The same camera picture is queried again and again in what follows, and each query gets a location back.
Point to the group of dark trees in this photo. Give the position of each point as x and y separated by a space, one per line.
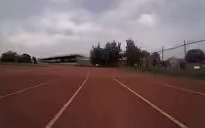
105 55

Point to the trees behind fence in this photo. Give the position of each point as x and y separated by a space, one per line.
133 53

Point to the roofed grandstand building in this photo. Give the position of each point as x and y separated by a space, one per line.
65 59

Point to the red running track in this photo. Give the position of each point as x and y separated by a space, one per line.
103 106

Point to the white painted lane lines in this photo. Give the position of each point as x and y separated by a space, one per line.
150 103

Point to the low row of trees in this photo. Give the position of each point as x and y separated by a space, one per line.
13 57

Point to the round dark tree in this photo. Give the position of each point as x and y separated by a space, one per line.
195 55

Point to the grass strip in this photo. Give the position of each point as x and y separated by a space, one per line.
203 77

